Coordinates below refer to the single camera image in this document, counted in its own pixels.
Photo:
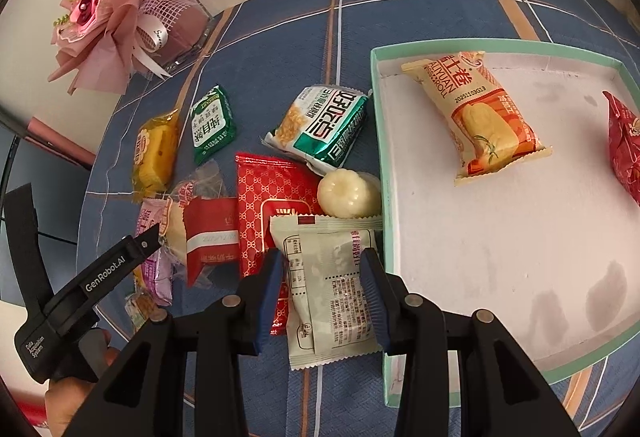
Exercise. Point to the dark grey cabinet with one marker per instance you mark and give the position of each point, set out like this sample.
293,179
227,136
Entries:
50,197

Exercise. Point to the yellow cake packet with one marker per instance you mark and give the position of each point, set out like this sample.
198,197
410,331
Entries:
155,152

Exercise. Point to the red white clear-wrapped packet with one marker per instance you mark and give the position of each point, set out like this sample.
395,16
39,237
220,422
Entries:
210,227

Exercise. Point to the white box with green rim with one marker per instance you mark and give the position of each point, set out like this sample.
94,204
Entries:
500,227

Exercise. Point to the green white corn snack packet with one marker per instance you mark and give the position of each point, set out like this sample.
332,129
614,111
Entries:
320,127

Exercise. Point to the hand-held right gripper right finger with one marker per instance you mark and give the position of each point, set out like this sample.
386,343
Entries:
372,297

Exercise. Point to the person's left hand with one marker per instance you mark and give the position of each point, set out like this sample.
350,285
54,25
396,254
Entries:
70,402

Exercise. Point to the clear glass vase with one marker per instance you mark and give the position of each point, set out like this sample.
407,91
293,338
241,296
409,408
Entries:
185,24

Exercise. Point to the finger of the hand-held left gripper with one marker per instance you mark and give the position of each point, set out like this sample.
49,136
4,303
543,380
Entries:
142,244

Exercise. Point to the pink flower bouquet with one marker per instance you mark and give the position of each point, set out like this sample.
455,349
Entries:
115,17

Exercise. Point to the small yellow green packet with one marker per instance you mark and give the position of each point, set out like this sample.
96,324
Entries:
137,309

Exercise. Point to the pink chair frame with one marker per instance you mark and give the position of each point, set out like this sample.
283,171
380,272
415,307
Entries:
55,137

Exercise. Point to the round cream jelly cup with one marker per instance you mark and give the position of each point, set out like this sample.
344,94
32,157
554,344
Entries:
345,192

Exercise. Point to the orange roll snack packet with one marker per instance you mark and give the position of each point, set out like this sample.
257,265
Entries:
480,117

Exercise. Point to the red patterned snack packet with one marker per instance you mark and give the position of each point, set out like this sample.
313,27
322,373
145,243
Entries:
260,202

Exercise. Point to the green biscuit packet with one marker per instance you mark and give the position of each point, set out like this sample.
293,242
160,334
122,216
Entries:
212,127

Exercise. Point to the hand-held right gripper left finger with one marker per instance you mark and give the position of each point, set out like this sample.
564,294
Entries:
267,297

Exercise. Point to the shiny red snack packet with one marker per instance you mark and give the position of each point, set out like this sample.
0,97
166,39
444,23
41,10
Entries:
625,152

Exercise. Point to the blue plaid tablecloth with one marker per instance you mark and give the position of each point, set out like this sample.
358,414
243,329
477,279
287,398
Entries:
400,17

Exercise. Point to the purple snack packet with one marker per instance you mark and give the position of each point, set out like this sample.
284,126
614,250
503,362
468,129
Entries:
155,277

